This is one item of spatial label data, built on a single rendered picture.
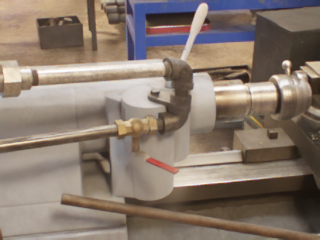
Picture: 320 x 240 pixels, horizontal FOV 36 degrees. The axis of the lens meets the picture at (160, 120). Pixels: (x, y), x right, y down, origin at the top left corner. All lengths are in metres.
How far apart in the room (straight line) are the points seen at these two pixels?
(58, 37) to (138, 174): 3.88
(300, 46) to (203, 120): 1.49
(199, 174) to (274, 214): 0.22
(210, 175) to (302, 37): 1.26
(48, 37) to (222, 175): 3.60
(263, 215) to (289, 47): 1.20
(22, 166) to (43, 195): 0.06
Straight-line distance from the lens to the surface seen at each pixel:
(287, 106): 0.93
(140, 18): 2.65
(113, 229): 0.85
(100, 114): 0.81
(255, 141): 1.24
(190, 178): 1.15
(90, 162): 0.94
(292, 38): 2.28
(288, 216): 1.25
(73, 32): 4.63
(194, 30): 0.82
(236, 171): 1.19
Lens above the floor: 1.48
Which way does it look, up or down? 27 degrees down
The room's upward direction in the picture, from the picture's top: straight up
